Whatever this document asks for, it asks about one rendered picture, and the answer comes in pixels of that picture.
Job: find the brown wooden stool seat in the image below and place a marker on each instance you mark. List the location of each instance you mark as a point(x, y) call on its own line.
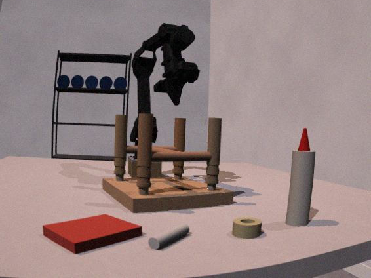
point(166, 193)

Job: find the tan short hollow cylinder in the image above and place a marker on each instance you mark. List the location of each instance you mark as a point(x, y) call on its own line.
point(246, 228)

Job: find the red flat block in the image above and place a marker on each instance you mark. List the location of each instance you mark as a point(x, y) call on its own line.
point(90, 233)

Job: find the brown wooden stool legs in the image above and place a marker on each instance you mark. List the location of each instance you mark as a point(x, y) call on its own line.
point(148, 153)

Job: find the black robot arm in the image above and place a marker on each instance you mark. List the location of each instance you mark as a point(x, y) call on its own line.
point(180, 38)

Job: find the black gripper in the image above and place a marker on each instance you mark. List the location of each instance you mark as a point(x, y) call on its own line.
point(174, 65)

